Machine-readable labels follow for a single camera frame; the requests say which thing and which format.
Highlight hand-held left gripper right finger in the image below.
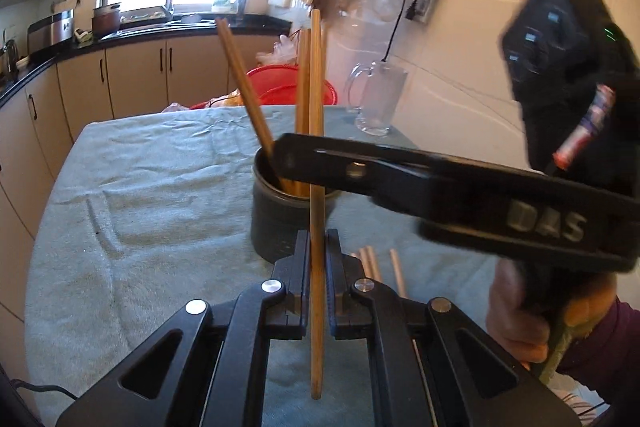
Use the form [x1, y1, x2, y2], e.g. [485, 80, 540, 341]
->
[326, 228, 583, 427]

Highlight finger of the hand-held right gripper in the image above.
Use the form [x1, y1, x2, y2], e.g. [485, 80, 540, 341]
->
[272, 133, 436, 220]

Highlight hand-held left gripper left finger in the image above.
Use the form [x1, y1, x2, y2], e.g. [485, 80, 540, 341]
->
[55, 229, 312, 427]

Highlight grey perforated utensil holder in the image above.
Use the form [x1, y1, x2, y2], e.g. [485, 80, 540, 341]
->
[251, 146, 342, 264]

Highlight person's right forearm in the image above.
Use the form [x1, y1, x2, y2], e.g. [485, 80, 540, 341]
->
[550, 277, 640, 390]

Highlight person's right hand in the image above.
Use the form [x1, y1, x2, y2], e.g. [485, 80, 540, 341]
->
[486, 257, 551, 370]

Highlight clear glass pitcher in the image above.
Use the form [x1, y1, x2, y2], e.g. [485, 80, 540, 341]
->
[344, 61, 409, 136]

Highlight red plastic basket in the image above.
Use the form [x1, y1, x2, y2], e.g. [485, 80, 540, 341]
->
[190, 66, 339, 110]

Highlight crumpled clear plastic bag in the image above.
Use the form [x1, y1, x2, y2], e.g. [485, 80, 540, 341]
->
[256, 34, 301, 68]

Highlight teal tablecloth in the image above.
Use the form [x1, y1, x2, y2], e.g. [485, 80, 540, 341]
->
[24, 104, 506, 427]

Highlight black kitchen countertop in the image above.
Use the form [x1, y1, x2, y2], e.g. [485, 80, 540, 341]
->
[0, 14, 293, 108]

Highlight beige lower kitchen cabinets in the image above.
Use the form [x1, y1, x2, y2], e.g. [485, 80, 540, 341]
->
[0, 32, 291, 358]

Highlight brown cooking pot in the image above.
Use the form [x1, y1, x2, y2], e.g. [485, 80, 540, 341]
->
[92, 3, 124, 35]

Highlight stainless steel rice cooker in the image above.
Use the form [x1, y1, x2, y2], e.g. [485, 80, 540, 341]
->
[27, 9, 76, 56]

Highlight metal kettle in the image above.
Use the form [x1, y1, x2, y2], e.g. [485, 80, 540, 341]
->
[0, 39, 21, 82]

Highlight black power plug cable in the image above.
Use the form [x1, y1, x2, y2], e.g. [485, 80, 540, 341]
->
[381, 0, 437, 64]

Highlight thin black cable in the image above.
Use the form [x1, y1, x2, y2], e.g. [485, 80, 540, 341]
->
[10, 378, 78, 404]

